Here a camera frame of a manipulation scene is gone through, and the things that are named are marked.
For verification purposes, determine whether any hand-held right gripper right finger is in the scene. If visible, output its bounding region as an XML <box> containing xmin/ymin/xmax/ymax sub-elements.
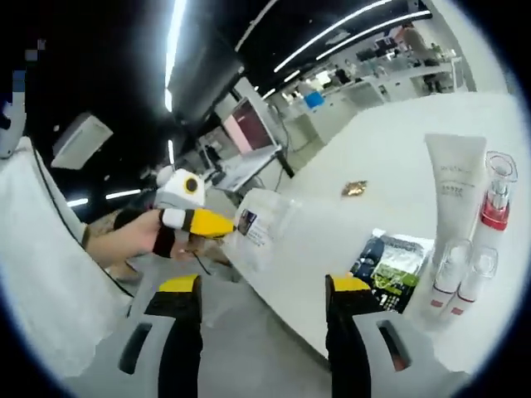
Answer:
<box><xmin>324</xmin><ymin>274</ymin><xmax>457</xmax><ymax>398</ymax></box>

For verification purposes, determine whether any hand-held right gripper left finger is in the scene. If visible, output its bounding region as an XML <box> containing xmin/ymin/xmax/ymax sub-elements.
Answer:
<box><xmin>97</xmin><ymin>273</ymin><xmax>204</xmax><ymax>398</ymax></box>

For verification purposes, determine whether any small clear skincare sachet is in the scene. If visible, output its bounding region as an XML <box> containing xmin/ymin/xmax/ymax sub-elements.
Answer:
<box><xmin>226</xmin><ymin>188</ymin><xmax>310</xmax><ymax>274</ymax></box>

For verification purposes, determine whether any green black skincare packet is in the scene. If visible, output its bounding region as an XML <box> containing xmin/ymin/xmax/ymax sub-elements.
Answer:
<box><xmin>350</xmin><ymin>228</ymin><xmax>435</xmax><ymax>314</ymax></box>

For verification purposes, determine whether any small white skincare bottle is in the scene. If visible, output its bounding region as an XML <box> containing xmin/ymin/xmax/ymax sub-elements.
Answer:
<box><xmin>450</xmin><ymin>246</ymin><xmax>499</xmax><ymax>323</ymax></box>
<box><xmin>429</xmin><ymin>239</ymin><xmax>474</xmax><ymax>319</ymax></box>

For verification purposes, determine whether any gold foil skincare sachet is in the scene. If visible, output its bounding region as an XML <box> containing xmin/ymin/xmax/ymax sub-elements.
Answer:
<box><xmin>340</xmin><ymin>178</ymin><xmax>369</xmax><ymax>198</ymax></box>

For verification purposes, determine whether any white skincare tube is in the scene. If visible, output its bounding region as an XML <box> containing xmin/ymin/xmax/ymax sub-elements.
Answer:
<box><xmin>423</xmin><ymin>133</ymin><xmax>487</xmax><ymax>266</ymax></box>

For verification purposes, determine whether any red collar skincare bottle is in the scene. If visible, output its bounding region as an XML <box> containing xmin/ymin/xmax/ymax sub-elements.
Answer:
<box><xmin>472</xmin><ymin>151</ymin><xmax>519</xmax><ymax>266</ymax></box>

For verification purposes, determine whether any person's right hand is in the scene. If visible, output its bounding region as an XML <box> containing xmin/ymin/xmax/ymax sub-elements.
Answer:
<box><xmin>379</xmin><ymin>325</ymin><xmax>410</xmax><ymax>372</ymax></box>

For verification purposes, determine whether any person's left hand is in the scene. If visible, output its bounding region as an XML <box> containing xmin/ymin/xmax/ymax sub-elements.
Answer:
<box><xmin>118</xmin><ymin>209</ymin><xmax>199</xmax><ymax>261</ymax></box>

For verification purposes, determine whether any white standing desk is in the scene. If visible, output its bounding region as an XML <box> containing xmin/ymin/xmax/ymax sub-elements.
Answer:
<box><xmin>213</xmin><ymin>144</ymin><xmax>295</xmax><ymax>192</ymax></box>

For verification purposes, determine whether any computer monitor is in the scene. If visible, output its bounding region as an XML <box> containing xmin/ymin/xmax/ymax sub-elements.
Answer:
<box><xmin>222</xmin><ymin>97</ymin><xmax>281</xmax><ymax>157</ymax></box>

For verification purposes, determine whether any white ceiling unit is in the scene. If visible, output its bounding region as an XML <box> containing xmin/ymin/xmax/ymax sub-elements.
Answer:
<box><xmin>51</xmin><ymin>112</ymin><xmax>114</xmax><ymax>169</ymax></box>

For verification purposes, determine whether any white chest device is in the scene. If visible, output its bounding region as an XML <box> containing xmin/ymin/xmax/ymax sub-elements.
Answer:
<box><xmin>0</xmin><ymin>95</ymin><xmax>27</xmax><ymax>161</ymax></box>

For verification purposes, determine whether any black device cable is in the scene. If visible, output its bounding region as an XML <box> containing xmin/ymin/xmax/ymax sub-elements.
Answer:
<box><xmin>31</xmin><ymin>143</ymin><xmax>136</xmax><ymax>299</ymax></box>

